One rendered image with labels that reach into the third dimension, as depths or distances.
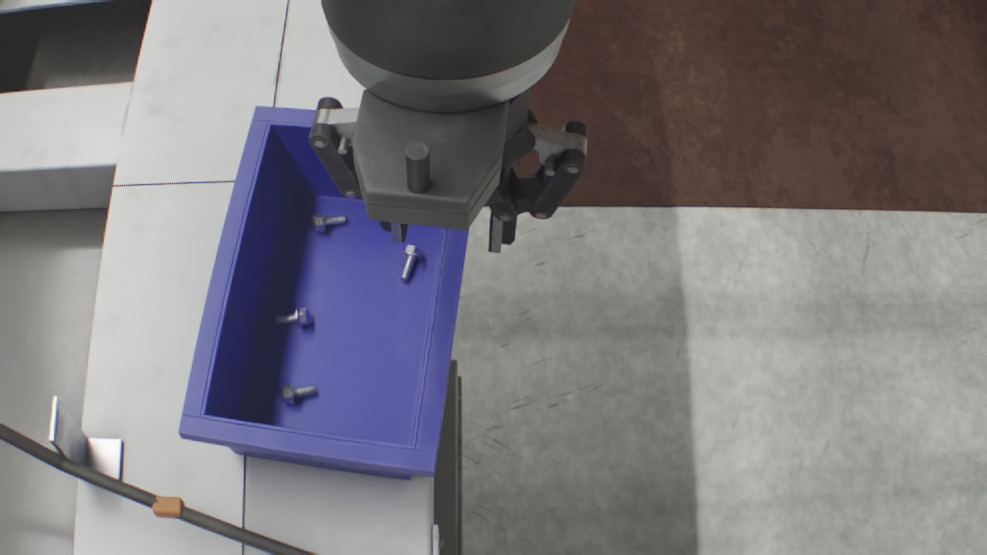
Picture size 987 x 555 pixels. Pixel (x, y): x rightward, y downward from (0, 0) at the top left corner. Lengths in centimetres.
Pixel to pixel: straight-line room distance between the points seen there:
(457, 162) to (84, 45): 65
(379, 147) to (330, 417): 32
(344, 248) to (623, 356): 94
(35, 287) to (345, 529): 34
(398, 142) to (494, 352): 124
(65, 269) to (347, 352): 27
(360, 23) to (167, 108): 48
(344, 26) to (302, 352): 37
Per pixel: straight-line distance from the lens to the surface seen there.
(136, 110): 95
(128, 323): 85
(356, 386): 80
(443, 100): 50
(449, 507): 121
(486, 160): 50
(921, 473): 179
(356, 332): 82
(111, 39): 109
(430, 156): 50
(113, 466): 81
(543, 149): 60
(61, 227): 99
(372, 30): 47
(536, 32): 48
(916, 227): 198
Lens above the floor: 157
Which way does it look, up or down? 63 degrees down
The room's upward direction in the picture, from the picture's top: 2 degrees clockwise
